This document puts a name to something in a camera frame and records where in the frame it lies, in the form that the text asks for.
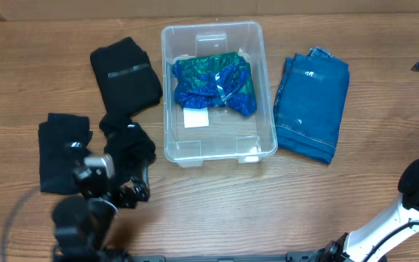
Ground shiny blue green garment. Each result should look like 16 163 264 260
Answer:
172 52 257 116

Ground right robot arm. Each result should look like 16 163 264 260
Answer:
274 47 419 261

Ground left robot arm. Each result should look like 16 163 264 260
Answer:
52 164 150 262

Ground white label in bin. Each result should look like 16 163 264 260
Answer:
183 108 209 128

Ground folded black garment with tape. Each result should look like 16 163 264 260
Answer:
90 37 162 116

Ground clear plastic storage bin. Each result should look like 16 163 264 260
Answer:
161 21 277 167

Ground folded blue jeans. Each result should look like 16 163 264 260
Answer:
273 47 350 164

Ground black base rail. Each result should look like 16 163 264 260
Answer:
127 251 313 262

